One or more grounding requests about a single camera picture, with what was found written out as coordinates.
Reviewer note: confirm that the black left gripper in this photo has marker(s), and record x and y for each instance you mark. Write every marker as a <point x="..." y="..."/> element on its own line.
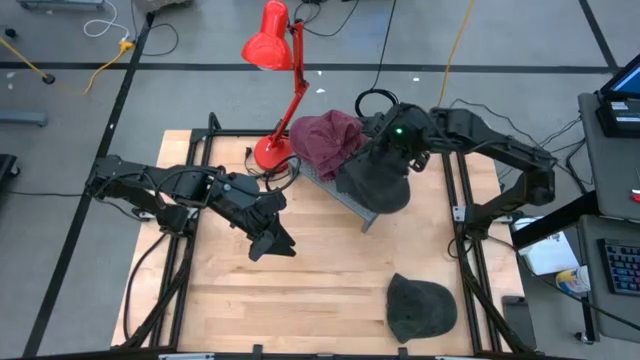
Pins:
<point x="255" y="205"/>

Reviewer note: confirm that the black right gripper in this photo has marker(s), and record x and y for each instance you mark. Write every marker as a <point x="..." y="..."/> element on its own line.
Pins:
<point x="405" y="140"/>

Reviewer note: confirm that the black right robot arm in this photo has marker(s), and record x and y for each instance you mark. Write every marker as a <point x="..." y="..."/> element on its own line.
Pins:
<point x="500" y="145"/>

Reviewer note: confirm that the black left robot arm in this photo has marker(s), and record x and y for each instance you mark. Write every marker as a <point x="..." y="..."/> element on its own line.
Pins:
<point x="185" y="185"/>

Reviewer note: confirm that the grey perforated metal shelf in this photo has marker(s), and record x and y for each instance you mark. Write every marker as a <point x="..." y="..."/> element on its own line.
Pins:
<point x="325" y="189"/>

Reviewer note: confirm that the red desk lamp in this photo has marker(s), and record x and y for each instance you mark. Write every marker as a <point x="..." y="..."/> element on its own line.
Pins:
<point x="267" y="47"/>

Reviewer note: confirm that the black metal beam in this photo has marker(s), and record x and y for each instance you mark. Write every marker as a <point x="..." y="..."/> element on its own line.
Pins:
<point x="555" y="220"/>

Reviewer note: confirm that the white paper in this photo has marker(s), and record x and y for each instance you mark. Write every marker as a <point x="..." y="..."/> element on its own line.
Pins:
<point x="547" y="255"/>

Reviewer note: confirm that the black box with white labels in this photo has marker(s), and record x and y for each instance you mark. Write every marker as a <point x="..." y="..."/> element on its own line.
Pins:
<point x="607" y="125"/>

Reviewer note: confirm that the grey cart top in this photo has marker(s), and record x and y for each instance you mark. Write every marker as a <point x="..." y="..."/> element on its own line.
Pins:
<point x="610" y="175"/>

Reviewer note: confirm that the grey desk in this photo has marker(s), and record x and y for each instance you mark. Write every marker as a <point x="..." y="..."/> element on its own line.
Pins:
<point x="587" y="240"/>

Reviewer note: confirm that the black phone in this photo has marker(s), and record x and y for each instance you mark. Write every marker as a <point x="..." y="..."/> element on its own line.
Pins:
<point x="519" y="322"/>

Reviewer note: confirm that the laptop with blue screen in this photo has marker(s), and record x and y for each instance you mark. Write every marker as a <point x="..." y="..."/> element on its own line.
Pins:
<point x="627" y="80"/>

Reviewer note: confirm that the black keyboard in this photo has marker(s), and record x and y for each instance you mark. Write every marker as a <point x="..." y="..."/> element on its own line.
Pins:
<point x="622" y="267"/>

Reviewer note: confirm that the black floor object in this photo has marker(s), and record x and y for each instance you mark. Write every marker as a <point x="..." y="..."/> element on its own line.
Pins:
<point x="6" y="167"/>

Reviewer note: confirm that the grey floor bar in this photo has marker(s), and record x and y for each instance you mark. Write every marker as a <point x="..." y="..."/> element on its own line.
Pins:
<point x="22" y="119"/>

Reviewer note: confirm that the grey flat object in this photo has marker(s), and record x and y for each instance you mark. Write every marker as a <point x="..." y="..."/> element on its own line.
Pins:
<point x="60" y="4"/>

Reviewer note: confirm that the silver metal bracket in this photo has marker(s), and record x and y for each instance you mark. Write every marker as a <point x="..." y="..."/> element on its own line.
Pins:
<point x="459" y="213"/>

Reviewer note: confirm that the black aluminium table frame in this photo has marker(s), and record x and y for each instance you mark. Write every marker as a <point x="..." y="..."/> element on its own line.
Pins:
<point x="235" y="133"/>

